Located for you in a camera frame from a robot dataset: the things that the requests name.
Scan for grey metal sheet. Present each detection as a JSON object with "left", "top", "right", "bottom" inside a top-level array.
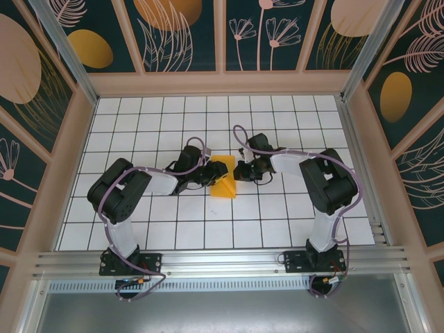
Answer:
[{"left": 31, "top": 273, "right": 427, "bottom": 333}]

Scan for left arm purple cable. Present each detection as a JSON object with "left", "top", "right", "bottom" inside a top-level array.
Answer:
[{"left": 98, "top": 136, "right": 213, "bottom": 302}]

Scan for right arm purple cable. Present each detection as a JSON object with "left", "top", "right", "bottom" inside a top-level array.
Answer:
[{"left": 232, "top": 124, "right": 364, "bottom": 299}]

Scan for long aluminium mounting rail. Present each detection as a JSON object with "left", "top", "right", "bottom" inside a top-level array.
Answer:
[{"left": 33, "top": 246, "right": 413, "bottom": 278}]

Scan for aluminium side rail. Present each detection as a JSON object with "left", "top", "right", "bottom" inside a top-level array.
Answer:
[{"left": 338, "top": 96, "right": 388, "bottom": 247}]

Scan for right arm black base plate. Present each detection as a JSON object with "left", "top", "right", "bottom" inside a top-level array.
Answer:
[{"left": 282, "top": 249, "right": 346, "bottom": 275}]

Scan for aluminium corner post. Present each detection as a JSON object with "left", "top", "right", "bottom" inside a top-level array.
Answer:
[
  {"left": 339, "top": 0, "right": 407, "bottom": 101},
  {"left": 27, "top": 0, "right": 100, "bottom": 105}
]

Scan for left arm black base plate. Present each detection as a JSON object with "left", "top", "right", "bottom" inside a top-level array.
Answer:
[{"left": 99, "top": 252, "right": 164, "bottom": 277}]

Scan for yellow cloth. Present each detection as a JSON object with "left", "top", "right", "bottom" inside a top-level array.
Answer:
[{"left": 210, "top": 155, "right": 237, "bottom": 199}]

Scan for slotted grey cable duct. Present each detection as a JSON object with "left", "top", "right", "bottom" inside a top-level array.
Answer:
[{"left": 48, "top": 280, "right": 313, "bottom": 292}]

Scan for black controller board with wires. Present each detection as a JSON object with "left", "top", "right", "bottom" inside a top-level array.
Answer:
[
  {"left": 308, "top": 273, "right": 348, "bottom": 299},
  {"left": 114, "top": 276, "right": 148, "bottom": 302}
]

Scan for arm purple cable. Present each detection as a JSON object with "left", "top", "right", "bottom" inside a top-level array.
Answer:
[
  {"left": 98, "top": 136, "right": 213, "bottom": 302},
  {"left": 232, "top": 124, "right": 364, "bottom": 299}
]

